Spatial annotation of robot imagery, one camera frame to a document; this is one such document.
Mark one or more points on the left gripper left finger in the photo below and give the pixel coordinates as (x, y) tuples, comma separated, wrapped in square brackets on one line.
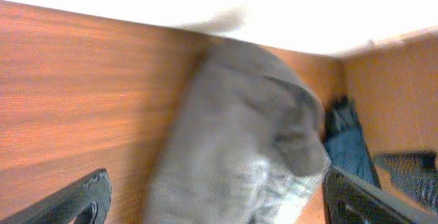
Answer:
[(87, 200)]

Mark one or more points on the grey shorts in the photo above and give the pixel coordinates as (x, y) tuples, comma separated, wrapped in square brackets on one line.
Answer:
[(245, 145)]

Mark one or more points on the dark blue folded garment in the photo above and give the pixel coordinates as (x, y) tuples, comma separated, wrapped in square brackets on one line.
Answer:
[(345, 142)]

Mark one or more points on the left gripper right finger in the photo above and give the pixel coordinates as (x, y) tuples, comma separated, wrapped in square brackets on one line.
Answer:
[(349, 199)]

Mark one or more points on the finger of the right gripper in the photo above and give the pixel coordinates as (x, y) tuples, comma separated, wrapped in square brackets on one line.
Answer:
[(414, 173)]

